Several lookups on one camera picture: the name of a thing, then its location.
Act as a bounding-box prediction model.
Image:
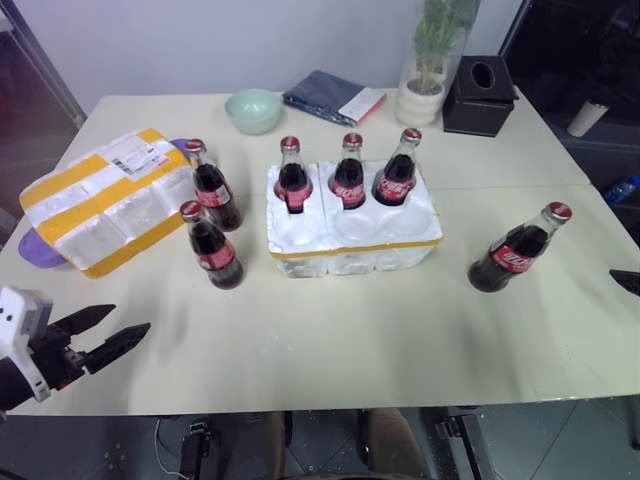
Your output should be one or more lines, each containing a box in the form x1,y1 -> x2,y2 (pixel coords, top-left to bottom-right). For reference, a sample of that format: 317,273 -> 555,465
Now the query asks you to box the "white foam bottle tray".
266,158 -> 444,278

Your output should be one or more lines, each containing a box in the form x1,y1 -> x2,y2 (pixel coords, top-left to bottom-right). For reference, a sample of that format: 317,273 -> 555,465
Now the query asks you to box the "white cup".
566,100 -> 610,138

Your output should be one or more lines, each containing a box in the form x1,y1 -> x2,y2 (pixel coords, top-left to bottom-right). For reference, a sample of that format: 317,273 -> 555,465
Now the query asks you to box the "glass cola bottle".
327,132 -> 368,211
275,135 -> 315,215
184,138 -> 244,233
467,201 -> 574,294
179,200 -> 245,290
371,127 -> 423,207

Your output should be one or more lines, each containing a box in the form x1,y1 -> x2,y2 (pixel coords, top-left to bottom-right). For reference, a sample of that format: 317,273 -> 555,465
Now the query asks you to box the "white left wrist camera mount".
0,286 -> 54,404

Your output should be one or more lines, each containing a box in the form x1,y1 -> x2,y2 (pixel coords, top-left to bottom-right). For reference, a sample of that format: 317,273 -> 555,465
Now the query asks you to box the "blue plastic water bottle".
602,175 -> 640,205

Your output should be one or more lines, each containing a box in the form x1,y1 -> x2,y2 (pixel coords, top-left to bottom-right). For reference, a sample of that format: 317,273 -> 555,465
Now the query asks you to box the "purple plate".
18,137 -> 194,270

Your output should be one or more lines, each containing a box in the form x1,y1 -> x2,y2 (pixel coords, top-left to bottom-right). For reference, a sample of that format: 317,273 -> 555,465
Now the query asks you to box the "mint green bowl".
224,88 -> 283,135

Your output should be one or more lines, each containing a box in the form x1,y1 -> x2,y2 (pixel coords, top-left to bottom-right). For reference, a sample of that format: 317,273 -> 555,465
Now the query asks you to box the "white plant pot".
396,60 -> 447,127

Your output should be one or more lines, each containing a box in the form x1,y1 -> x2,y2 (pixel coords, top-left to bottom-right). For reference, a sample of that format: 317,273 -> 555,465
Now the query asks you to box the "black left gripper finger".
49,303 -> 117,338
83,322 -> 152,375

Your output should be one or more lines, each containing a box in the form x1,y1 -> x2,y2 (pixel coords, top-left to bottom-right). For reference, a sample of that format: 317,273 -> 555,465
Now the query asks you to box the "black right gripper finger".
609,268 -> 640,295

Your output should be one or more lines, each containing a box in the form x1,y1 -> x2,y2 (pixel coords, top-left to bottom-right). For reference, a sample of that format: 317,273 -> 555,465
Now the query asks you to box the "white cable under table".
153,417 -> 181,476

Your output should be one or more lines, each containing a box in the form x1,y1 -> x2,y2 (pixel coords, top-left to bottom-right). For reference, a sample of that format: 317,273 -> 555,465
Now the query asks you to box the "black tissue box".
442,55 -> 520,136

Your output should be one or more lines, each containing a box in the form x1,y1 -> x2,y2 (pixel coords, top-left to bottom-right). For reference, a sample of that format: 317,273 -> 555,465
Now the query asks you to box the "brown rounded shape under table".
360,407 -> 427,480

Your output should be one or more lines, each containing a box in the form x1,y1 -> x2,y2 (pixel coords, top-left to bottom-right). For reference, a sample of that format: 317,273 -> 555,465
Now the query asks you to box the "foam lid with yellow tape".
18,128 -> 200,280

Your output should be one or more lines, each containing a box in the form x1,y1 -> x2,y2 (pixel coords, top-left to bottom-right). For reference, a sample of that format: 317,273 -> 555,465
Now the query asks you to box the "green potted plant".
412,0 -> 482,95

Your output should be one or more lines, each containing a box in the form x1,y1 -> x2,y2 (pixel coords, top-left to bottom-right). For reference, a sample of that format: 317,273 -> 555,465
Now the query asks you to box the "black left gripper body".
27,323 -> 90,392

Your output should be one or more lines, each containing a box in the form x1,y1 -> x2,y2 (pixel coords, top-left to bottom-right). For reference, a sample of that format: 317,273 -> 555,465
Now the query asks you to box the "black table frame bracket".
433,405 -> 481,480
178,422 -> 212,479

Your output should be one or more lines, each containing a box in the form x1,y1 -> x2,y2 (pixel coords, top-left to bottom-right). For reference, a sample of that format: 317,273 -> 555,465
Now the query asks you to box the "dark blue notebook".
282,70 -> 371,127

